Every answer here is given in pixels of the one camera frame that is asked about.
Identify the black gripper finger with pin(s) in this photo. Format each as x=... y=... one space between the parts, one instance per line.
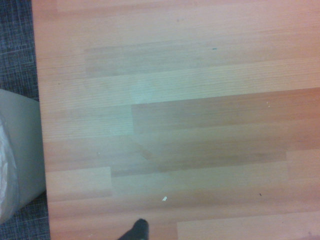
x=139 y=231

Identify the white plastic trash bin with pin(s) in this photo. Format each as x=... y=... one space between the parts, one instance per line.
x=27 y=140

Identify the small white paper scrap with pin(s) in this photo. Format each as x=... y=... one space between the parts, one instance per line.
x=164 y=198

